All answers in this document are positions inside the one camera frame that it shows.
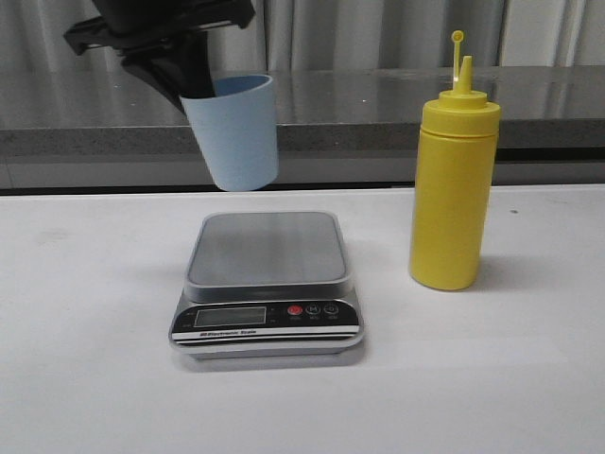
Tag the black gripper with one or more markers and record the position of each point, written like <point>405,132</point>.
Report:
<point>123,24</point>

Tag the light blue plastic cup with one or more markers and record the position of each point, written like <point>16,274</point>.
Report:
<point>236,131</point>

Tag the yellow squeeze bottle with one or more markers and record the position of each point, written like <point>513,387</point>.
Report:
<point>455,160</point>

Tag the silver digital kitchen scale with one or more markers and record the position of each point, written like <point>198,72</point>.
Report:
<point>267,284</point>

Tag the grey curtain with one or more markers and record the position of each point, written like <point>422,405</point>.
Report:
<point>337,35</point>

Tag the grey stone countertop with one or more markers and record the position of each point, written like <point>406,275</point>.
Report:
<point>82,131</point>

